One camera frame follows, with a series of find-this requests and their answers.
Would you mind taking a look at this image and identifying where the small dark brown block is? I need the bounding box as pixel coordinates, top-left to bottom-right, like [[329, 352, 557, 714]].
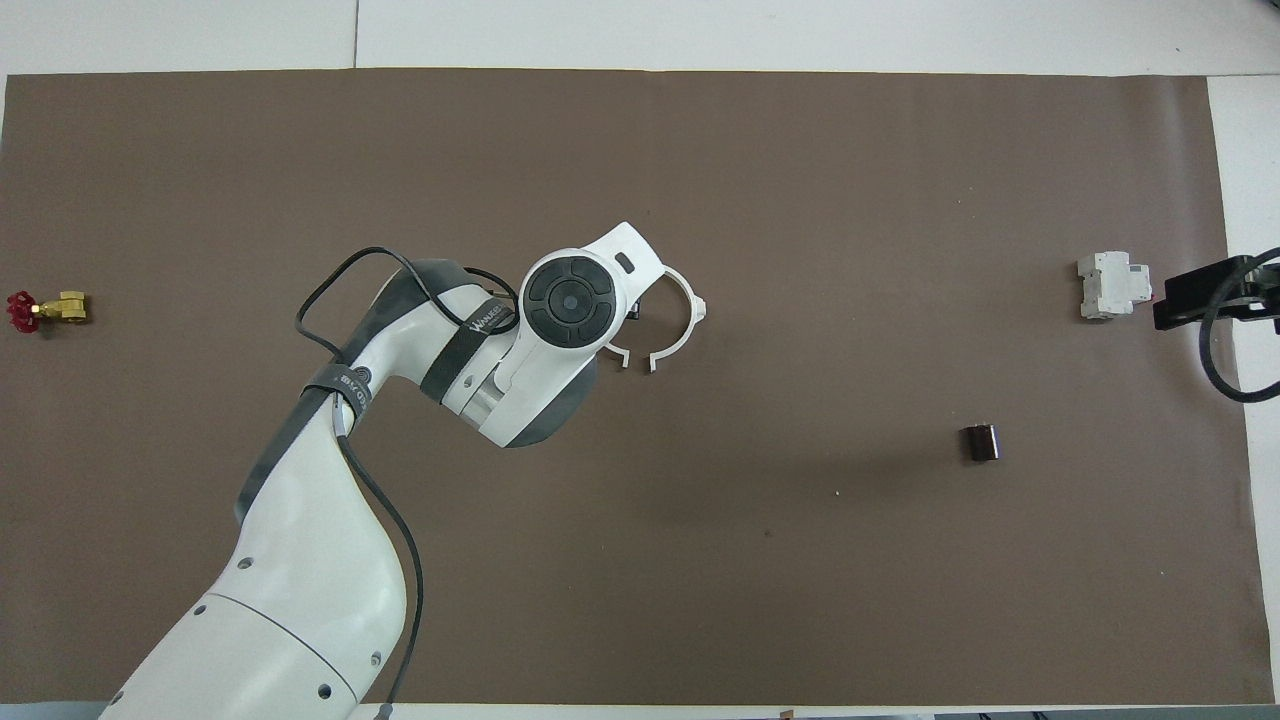
[[959, 423, 1003, 465]]

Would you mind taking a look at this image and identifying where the white circuit breaker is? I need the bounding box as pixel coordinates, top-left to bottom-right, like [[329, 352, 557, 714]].
[[1076, 251, 1154, 322]]

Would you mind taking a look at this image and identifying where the white plastic pipe clamp ring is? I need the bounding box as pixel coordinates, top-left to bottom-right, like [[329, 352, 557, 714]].
[[604, 264, 710, 377]]

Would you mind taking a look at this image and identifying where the black cable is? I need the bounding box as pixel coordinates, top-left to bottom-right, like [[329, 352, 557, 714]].
[[294, 246, 522, 720], [1197, 246, 1280, 405]]

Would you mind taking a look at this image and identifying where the brass valve with red handle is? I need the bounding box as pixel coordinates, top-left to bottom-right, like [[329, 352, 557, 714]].
[[5, 289, 90, 335]]

